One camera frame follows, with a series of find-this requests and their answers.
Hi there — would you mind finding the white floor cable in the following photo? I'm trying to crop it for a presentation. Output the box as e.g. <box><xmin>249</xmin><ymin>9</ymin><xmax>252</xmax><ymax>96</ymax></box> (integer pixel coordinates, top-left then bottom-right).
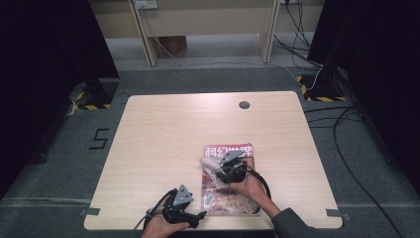
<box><xmin>140</xmin><ymin>8</ymin><xmax>325</xmax><ymax>92</ymax></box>

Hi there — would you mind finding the glossy red magazine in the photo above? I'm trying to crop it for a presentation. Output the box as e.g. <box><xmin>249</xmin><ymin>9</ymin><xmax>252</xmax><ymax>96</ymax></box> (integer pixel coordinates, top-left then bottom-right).
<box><xmin>200</xmin><ymin>142</ymin><xmax>262</xmax><ymax>216</ymax></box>

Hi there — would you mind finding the grey tape strip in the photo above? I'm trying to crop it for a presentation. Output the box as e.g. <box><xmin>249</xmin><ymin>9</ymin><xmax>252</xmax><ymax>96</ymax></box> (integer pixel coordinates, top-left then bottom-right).
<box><xmin>326</xmin><ymin>208</ymin><xmax>352</xmax><ymax>222</ymax></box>
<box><xmin>79</xmin><ymin>206</ymin><xmax>101</xmax><ymax>217</ymax></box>

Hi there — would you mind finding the brown cardboard box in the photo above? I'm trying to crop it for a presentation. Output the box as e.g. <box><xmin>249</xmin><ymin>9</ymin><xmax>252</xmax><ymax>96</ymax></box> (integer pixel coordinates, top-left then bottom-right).
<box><xmin>157</xmin><ymin>35</ymin><xmax>188</xmax><ymax>56</ymax></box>

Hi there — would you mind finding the short black floor cable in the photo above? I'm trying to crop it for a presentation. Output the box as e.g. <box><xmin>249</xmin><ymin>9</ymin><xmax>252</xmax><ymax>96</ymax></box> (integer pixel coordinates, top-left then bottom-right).
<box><xmin>303</xmin><ymin>104</ymin><xmax>363</xmax><ymax>129</ymax></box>

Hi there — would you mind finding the beige wooden desk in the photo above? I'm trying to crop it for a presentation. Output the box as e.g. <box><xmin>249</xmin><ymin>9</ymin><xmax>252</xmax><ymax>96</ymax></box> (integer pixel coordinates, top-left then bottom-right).
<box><xmin>89</xmin><ymin>0</ymin><xmax>326</xmax><ymax>68</ymax></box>

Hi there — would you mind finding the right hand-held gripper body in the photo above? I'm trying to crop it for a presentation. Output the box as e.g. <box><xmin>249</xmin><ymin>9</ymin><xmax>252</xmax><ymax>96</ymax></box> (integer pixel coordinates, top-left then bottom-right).
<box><xmin>211</xmin><ymin>150</ymin><xmax>249</xmax><ymax>184</ymax></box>

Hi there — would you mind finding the long black floor cable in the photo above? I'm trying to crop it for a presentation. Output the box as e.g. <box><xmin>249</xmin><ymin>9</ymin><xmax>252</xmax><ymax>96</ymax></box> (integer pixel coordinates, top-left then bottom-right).
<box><xmin>331</xmin><ymin>104</ymin><xmax>405</xmax><ymax>238</ymax></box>

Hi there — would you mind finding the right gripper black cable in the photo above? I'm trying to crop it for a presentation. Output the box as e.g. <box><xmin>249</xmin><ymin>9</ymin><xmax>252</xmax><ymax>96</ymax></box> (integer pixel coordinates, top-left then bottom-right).
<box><xmin>246</xmin><ymin>165</ymin><xmax>272</xmax><ymax>201</ymax></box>

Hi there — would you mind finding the stand base with striped tape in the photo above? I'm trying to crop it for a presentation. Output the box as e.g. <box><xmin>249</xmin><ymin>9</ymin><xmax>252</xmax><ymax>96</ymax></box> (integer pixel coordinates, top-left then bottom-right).
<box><xmin>295</xmin><ymin>63</ymin><xmax>348</xmax><ymax>103</ymax></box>
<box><xmin>67</xmin><ymin>77</ymin><xmax>121</xmax><ymax>111</ymax></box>

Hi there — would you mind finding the bundle of black cables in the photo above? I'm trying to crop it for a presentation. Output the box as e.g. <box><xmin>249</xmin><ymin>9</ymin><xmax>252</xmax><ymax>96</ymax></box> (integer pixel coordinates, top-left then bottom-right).
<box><xmin>273</xmin><ymin>0</ymin><xmax>323</xmax><ymax>68</ymax></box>

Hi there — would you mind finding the black curtain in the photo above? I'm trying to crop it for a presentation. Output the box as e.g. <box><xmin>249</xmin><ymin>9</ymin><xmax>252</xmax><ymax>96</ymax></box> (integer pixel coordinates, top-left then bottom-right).
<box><xmin>306</xmin><ymin>0</ymin><xmax>420</xmax><ymax>196</ymax></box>
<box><xmin>0</xmin><ymin>0</ymin><xmax>121</xmax><ymax>199</ymax></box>

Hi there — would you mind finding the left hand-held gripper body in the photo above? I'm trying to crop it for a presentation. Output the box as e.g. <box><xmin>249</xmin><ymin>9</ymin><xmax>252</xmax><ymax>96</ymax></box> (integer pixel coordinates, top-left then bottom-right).
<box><xmin>161</xmin><ymin>183</ymin><xmax>199</xmax><ymax>228</ymax></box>

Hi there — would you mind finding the person's left hand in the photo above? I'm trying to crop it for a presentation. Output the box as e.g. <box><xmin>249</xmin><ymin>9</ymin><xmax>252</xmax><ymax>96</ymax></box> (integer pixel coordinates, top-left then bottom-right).
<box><xmin>141</xmin><ymin>197</ymin><xmax>191</xmax><ymax>238</ymax></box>

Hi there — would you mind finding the person's right hand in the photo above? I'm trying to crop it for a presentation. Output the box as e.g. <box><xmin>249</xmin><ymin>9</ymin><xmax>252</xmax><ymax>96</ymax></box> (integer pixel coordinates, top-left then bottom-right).
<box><xmin>228</xmin><ymin>158</ymin><xmax>266</xmax><ymax>207</ymax></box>

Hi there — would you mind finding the white wall socket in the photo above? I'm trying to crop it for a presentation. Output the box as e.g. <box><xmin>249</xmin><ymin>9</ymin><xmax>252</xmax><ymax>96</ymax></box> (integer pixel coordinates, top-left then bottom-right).
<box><xmin>134</xmin><ymin>0</ymin><xmax>158</xmax><ymax>10</ymax></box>

